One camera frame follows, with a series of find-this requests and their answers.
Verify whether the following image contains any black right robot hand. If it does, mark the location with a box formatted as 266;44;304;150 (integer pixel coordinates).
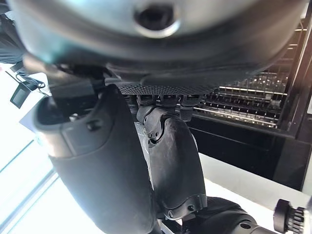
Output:
4;0;312;234

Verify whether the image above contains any small black rectangular tag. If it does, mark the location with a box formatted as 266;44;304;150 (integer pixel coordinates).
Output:
9;81;29;108

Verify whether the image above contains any black rounded robot part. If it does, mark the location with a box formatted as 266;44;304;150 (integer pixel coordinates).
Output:
160;196;260;234

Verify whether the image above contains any dark pleated cloth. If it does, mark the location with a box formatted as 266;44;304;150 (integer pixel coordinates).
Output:
0;13;26;65

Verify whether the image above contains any black knurled knob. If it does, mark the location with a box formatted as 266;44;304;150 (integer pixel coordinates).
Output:
273;198;312;234

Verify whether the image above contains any metal wire dishwasher rack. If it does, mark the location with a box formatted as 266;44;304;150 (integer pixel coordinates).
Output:
192;23;304;129

